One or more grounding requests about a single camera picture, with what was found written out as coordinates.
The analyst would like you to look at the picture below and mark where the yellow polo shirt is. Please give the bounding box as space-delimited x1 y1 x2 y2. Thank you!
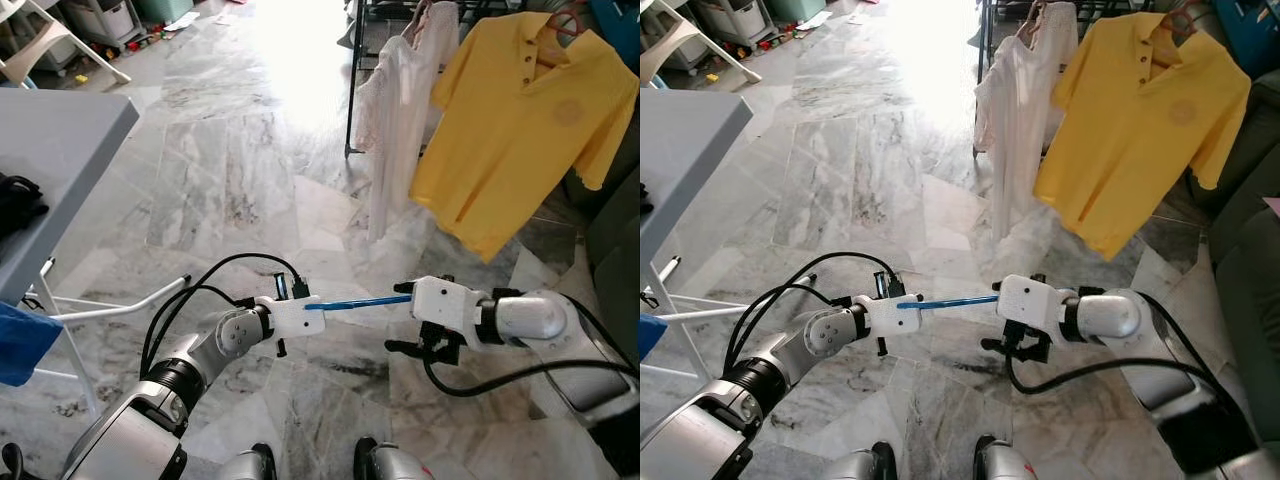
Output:
410 12 641 263
1033 12 1251 263

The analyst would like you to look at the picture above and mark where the blue bag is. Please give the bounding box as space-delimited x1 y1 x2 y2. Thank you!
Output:
1215 0 1280 76
590 0 641 71

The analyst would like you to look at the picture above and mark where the white shirt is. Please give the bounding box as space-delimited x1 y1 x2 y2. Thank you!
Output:
352 3 461 241
975 3 1079 241

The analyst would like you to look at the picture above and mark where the grey drawer storage cart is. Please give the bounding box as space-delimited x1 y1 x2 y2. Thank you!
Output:
695 0 771 51
60 0 146 51

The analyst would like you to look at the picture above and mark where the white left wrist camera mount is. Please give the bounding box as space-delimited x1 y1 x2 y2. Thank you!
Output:
255 293 326 338
862 293 926 338

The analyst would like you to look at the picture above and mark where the blue garment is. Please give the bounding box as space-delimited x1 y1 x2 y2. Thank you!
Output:
0 300 63 388
640 313 669 363

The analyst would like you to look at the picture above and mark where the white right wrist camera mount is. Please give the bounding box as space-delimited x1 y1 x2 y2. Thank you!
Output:
410 277 491 336
997 275 1076 333

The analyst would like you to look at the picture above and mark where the black metal drying rack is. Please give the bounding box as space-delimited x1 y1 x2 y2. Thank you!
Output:
345 0 601 159
975 0 1241 159

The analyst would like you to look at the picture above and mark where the reddish brown hanger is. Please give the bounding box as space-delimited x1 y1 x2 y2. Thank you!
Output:
545 5 593 41
1160 3 1206 41

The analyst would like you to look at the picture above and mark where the blue plastic hanger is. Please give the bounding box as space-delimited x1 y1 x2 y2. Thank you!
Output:
897 293 1001 311
303 293 414 312

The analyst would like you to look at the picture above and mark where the green laundry hamper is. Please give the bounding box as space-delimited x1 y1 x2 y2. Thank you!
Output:
135 0 196 23
765 0 826 23

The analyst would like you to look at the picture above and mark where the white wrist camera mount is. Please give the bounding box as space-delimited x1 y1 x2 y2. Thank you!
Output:
410 277 491 336
862 293 926 338
997 275 1076 333
255 293 326 338

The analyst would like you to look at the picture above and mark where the white high chair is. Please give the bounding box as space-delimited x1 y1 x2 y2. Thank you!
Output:
640 0 758 86
0 0 131 89

